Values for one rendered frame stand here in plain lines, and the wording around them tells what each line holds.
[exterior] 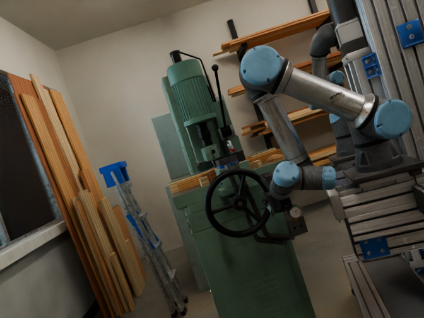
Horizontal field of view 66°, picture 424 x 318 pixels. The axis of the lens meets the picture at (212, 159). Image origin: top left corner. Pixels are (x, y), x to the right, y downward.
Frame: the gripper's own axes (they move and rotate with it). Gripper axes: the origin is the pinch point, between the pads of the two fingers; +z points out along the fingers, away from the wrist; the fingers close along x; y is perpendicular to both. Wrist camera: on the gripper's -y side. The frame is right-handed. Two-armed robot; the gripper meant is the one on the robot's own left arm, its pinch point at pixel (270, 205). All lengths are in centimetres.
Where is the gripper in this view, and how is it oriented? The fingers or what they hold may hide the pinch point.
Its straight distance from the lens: 135.0
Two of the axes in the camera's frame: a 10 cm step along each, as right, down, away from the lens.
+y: 3.4, 8.2, -4.6
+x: 9.4, -3.1, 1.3
